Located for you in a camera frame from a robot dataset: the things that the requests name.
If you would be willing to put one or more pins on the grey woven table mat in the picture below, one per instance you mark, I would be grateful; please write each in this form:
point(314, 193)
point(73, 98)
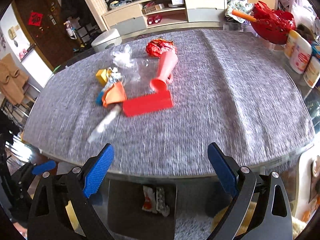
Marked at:
point(175, 104)

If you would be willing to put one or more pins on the brown wooden door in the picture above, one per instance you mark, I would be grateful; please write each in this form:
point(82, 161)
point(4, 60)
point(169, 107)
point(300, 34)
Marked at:
point(43, 25)

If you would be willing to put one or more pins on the white plastic tube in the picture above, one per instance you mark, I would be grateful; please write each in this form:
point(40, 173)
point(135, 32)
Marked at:
point(102, 126)

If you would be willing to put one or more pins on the orange stick in basket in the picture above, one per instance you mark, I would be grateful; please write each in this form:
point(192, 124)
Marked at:
point(244, 16)

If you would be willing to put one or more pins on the dark grey trash bin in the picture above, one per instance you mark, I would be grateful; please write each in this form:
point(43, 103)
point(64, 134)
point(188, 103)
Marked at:
point(142, 211)

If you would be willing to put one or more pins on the floral cloth pile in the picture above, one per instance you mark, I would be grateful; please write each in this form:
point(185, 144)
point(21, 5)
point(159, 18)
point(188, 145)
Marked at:
point(242, 6)

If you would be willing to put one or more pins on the white round stool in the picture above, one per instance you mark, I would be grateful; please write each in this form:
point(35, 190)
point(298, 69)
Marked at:
point(107, 39)

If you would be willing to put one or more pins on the beige TV cabinet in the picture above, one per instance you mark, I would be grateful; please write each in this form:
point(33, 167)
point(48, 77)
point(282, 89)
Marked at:
point(150, 16)

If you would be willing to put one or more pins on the white plastic bag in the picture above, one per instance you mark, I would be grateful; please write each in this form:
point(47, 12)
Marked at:
point(128, 67)

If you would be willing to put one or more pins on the red plastic basket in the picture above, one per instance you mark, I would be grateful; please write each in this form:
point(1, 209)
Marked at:
point(272, 25)

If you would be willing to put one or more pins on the red rectangular box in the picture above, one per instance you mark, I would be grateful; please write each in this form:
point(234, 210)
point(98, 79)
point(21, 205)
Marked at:
point(148, 103)

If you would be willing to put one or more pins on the red foil wrapper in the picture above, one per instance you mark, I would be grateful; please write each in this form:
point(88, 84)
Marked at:
point(156, 47)

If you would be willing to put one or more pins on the yellow plastic block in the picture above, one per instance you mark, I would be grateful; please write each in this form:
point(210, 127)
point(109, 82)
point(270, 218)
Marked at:
point(103, 75)

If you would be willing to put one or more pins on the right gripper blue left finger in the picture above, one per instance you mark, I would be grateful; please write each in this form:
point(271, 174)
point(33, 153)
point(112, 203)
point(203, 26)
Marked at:
point(60, 208)

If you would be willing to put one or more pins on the orange paper wrapper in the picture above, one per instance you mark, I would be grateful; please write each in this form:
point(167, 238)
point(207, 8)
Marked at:
point(115, 94)

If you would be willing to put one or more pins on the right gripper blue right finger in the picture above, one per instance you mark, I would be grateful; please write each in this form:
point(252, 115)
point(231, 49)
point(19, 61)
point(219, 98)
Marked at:
point(271, 218)

